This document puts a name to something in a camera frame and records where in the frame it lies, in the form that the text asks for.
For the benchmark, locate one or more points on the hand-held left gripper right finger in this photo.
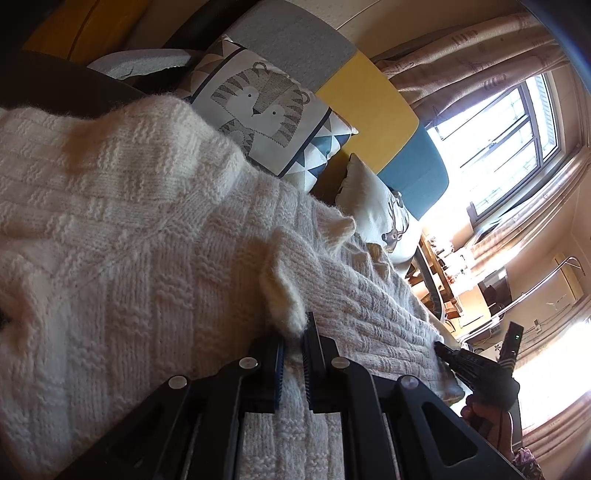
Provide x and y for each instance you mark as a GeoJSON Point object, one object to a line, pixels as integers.
{"type": "Point", "coordinates": [308, 364]}

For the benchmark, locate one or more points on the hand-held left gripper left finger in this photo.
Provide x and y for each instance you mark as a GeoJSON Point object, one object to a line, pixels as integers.
{"type": "Point", "coordinates": [278, 369]}

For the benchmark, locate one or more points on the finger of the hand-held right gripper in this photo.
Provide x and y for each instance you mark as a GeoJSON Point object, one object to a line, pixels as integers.
{"type": "Point", "coordinates": [449, 354]}

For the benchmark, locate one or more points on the cream knit sweater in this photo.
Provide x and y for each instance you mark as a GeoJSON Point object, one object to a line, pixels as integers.
{"type": "Point", "coordinates": [138, 230]}

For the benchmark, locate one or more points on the person's right forearm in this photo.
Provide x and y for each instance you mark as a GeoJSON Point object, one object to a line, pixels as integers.
{"type": "Point", "coordinates": [526, 464]}

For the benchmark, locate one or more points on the person's right hand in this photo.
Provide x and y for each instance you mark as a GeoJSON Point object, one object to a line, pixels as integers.
{"type": "Point", "coordinates": [485, 417]}

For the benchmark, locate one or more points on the wooden side table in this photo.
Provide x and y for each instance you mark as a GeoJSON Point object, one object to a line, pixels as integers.
{"type": "Point", "coordinates": [443, 277]}

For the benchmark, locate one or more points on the dark flat monitor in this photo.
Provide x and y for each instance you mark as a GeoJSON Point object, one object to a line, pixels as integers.
{"type": "Point", "coordinates": [494, 288]}

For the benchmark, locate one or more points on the beige air conditioner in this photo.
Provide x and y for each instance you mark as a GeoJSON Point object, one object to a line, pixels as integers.
{"type": "Point", "coordinates": [569, 277]}

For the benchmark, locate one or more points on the cream window curtain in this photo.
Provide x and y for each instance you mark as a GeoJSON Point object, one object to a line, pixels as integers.
{"type": "Point", "coordinates": [531, 217]}

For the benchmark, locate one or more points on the deer print cushion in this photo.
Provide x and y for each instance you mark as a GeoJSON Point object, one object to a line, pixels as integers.
{"type": "Point", "coordinates": [369, 203]}

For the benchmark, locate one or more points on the large glass window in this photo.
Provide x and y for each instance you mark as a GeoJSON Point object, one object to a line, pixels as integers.
{"type": "Point", "coordinates": [508, 138]}

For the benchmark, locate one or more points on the tiger print cushion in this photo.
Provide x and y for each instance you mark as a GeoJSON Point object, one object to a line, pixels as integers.
{"type": "Point", "coordinates": [258, 101]}

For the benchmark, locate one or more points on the grey yellow blue sofa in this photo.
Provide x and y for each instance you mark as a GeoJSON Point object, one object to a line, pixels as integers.
{"type": "Point", "coordinates": [364, 92]}

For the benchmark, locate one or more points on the beige patterned curtain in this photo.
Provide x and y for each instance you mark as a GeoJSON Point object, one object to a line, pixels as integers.
{"type": "Point", "coordinates": [461, 60]}

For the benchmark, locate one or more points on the orange wooden wardrobe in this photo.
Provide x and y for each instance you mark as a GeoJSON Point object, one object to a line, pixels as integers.
{"type": "Point", "coordinates": [83, 27]}

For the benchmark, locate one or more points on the metal clothes rail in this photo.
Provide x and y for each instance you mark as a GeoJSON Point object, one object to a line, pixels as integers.
{"type": "Point", "coordinates": [531, 290]}

